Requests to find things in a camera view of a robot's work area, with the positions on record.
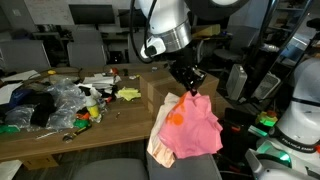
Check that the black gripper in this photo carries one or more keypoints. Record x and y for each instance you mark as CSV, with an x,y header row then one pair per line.
x,y
186,72

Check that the pink shirt with orange print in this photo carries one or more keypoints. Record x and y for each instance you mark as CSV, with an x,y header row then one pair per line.
x,y
191,128

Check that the peach shirt with orange print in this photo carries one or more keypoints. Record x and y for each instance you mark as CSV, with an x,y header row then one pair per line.
x,y
159,152

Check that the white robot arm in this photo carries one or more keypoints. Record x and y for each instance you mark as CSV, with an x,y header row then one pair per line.
x,y
168,28

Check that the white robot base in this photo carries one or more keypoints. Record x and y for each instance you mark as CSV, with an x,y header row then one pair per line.
x,y
291,151

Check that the brown cardboard box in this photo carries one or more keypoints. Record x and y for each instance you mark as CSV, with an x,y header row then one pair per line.
x,y
154,86

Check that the grey office chair backrest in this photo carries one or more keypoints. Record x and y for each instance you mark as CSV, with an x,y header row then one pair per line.
x,y
192,168

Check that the grey office chair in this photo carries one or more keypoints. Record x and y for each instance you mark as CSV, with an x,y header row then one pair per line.
x,y
24,55
84,55

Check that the white space heater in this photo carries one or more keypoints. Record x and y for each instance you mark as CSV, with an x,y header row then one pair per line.
x,y
236,82

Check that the yellow cloth on table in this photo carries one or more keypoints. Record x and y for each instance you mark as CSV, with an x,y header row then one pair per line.
x,y
129,93

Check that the stack of white papers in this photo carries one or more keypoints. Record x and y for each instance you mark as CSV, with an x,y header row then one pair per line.
x,y
99,82

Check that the yellow white spray bottle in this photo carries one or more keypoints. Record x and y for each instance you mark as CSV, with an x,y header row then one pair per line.
x,y
92,106

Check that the black monitor left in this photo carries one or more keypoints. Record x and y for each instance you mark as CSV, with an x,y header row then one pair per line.
x,y
92,14

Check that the clear plastic bag pile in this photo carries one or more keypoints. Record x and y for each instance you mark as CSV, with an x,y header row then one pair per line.
x,y
68,99

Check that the black clothing pile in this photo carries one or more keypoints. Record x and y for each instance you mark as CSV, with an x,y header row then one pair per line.
x,y
44,107

